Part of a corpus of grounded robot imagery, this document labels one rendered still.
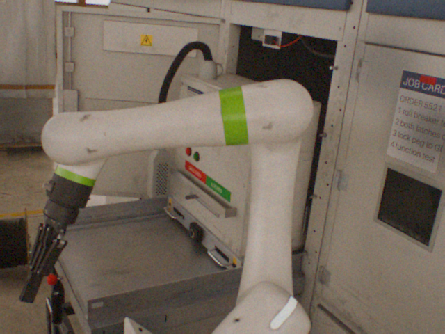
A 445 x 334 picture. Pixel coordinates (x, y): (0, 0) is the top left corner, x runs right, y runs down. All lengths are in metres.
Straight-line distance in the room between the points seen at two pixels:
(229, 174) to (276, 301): 0.66
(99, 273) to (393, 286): 0.83
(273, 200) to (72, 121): 0.45
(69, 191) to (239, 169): 0.53
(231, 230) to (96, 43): 0.91
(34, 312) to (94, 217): 1.15
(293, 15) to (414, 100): 0.53
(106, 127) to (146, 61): 1.01
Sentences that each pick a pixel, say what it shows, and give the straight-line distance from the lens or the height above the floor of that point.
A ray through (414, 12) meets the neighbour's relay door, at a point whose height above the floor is 1.66.
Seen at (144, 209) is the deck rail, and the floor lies 0.87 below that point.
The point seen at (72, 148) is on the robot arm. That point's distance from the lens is 0.98.
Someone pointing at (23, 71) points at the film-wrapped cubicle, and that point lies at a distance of 5.19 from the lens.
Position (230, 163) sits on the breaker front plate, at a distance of 1.47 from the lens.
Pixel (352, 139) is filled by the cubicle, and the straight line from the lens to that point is 1.34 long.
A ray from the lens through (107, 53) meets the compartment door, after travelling 1.97.
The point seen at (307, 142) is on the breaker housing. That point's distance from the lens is 1.47.
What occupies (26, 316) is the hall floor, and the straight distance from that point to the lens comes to 2.86.
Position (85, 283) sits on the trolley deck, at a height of 0.85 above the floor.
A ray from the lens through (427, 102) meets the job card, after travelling 1.18.
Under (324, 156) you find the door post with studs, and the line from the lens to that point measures 1.45.
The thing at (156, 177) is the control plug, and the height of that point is 1.03.
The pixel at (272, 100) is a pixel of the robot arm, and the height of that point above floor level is 1.48.
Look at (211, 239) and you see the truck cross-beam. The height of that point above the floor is 0.91.
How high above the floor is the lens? 1.65
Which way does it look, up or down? 19 degrees down
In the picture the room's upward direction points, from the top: 5 degrees clockwise
